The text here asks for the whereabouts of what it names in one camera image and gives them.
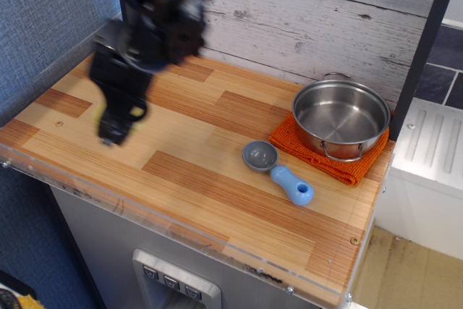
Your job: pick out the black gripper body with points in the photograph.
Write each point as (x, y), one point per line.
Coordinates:
(121, 84)

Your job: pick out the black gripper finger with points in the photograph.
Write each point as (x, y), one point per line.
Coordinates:
(113, 132)

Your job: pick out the yellow potato-shaped egg toy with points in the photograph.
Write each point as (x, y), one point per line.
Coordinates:
(130, 115)

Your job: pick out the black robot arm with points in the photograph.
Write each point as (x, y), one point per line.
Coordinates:
(151, 35)

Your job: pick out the clear acrylic edge guard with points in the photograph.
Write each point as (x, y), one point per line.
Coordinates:
(239, 232)

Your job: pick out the silver dispenser button panel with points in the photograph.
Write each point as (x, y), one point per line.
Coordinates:
(165, 285)

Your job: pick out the orange knitted cloth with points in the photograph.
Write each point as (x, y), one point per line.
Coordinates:
(285, 138)

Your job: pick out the yellow black object bottom left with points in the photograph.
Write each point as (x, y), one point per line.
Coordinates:
(10, 300)

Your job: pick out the stainless steel pot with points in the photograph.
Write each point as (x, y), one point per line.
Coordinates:
(339, 118)

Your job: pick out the white ribbed side counter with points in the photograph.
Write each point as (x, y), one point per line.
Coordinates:
(422, 196)

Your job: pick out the grey scoop with blue handle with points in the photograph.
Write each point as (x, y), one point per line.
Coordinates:
(262, 156)

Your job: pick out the dark grey right post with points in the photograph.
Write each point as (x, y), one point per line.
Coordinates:
(429, 34)

